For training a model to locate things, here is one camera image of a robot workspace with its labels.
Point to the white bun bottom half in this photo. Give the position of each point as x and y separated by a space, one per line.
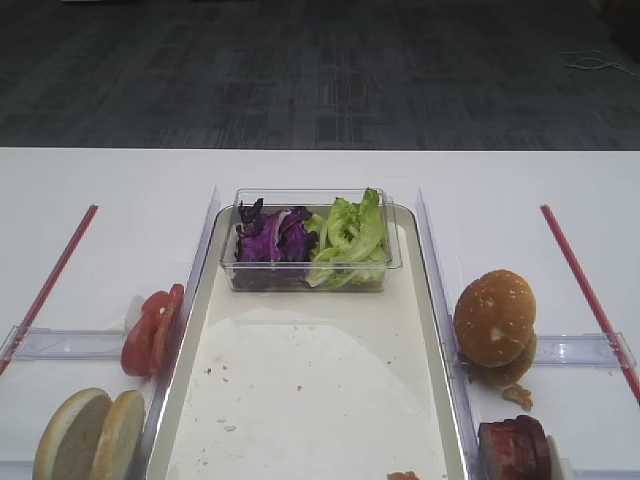
120 437

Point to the green lettuce leaves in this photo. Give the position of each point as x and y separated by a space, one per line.
350 237

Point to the rear tomato slice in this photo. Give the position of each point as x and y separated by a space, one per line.
165 310

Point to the tomato slice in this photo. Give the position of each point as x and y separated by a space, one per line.
136 352
165 310

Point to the front tomato slice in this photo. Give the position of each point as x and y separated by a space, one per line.
136 352

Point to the red meat patty slices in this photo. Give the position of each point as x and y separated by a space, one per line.
515 449

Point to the clear plastic salad container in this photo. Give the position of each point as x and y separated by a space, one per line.
291 276

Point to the purple cabbage leaves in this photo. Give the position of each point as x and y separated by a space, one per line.
277 237

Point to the white metal tray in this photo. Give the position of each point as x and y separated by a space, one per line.
310 385

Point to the sesame bun top front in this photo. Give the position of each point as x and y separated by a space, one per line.
494 318

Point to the sesame bun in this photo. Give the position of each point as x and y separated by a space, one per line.
509 374
494 318

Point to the left long clear divider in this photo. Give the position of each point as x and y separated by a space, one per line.
195 280

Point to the long clear divider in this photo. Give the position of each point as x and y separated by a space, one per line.
455 374
195 280

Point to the right red tape strip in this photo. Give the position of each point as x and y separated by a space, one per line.
585 290

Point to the red tape strip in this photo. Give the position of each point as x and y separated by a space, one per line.
585 290
55 275

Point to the sesame bun top rear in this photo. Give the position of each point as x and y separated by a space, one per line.
509 374

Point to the right long clear divider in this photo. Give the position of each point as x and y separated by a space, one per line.
455 374

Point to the left red tape strip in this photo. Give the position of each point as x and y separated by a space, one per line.
55 275

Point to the orange food scrap on tray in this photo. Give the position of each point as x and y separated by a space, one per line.
408 475

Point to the brown food crumb clump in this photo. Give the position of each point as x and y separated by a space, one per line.
518 395

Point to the left upper clear crossbar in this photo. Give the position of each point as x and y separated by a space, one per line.
35 344

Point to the clear crossbar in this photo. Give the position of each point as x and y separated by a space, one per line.
596 350
35 344

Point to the right upper clear crossbar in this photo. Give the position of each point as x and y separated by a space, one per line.
596 350

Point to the left bun half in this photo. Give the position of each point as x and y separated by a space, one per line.
68 444

